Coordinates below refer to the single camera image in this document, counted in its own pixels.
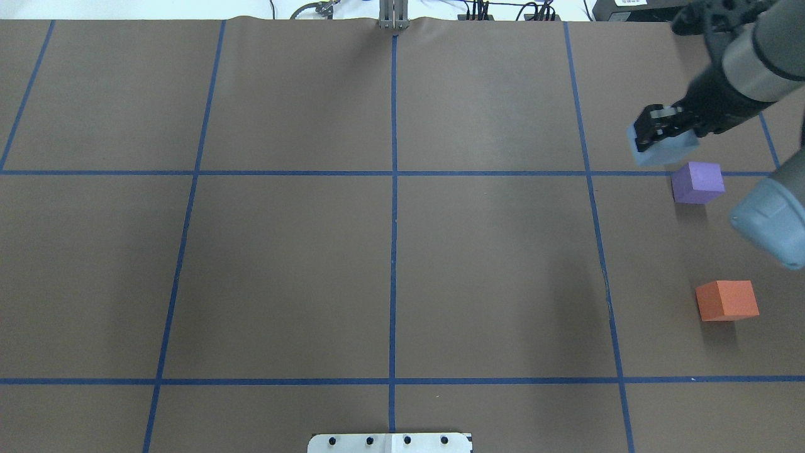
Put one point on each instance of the purple foam block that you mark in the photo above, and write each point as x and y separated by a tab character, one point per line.
697	183

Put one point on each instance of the orange foam block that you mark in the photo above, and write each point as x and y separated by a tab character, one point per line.
726	301

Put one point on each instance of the light blue foam block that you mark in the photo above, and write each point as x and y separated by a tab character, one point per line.
672	150

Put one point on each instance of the aluminium frame post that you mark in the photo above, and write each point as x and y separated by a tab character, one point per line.
393	15

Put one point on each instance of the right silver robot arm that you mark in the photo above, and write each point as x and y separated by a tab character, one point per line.
756	52

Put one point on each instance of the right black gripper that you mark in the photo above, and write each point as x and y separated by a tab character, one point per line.
712	100

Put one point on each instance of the white camera stand pole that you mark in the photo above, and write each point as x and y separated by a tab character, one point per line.
392	442

